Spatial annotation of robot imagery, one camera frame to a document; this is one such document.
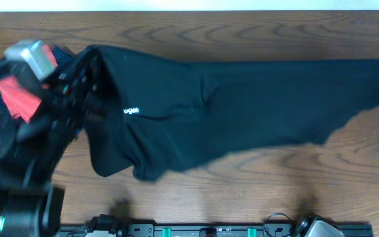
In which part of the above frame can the black t-shirt with white logo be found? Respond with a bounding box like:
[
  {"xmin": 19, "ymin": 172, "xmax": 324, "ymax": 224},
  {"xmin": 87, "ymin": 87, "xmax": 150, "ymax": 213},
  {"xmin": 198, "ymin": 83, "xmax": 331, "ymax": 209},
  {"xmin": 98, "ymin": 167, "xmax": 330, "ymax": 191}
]
[{"xmin": 85, "ymin": 46, "xmax": 379, "ymax": 181}]

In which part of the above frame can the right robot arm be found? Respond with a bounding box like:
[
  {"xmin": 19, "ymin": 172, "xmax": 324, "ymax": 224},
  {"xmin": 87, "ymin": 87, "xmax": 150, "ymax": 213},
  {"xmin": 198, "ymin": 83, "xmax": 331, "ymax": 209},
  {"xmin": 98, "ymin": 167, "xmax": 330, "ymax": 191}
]
[{"xmin": 291, "ymin": 215, "xmax": 344, "ymax": 237}]

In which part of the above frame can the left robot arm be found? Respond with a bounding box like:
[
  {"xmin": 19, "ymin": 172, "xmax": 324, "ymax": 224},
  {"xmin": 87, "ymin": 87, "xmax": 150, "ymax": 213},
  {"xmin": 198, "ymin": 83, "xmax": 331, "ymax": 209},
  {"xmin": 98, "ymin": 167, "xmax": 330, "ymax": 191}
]
[{"xmin": 0, "ymin": 47, "xmax": 106, "ymax": 236}]

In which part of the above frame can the folded navy blue t-shirt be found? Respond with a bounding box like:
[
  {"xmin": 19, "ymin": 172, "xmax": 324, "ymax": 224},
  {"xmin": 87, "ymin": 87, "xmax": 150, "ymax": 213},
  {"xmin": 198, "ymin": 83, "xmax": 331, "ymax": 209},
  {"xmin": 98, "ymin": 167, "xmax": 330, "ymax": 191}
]
[{"xmin": 0, "ymin": 47, "xmax": 74, "ymax": 114}]

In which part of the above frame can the folded red t-shirt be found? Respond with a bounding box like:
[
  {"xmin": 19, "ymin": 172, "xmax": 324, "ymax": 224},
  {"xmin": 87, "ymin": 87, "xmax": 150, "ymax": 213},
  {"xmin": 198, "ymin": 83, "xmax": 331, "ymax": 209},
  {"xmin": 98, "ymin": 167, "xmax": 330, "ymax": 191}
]
[{"xmin": 0, "ymin": 40, "xmax": 58, "ymax": 122}]

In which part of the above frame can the black mounting rail base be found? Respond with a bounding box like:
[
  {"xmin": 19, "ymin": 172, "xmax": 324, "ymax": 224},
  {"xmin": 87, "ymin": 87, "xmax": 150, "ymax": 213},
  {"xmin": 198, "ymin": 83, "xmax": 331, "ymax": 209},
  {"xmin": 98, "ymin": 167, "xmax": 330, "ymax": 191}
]
[{"xmin": 55, "ymin": 223, "xmax": 374, "ymax": 237}]

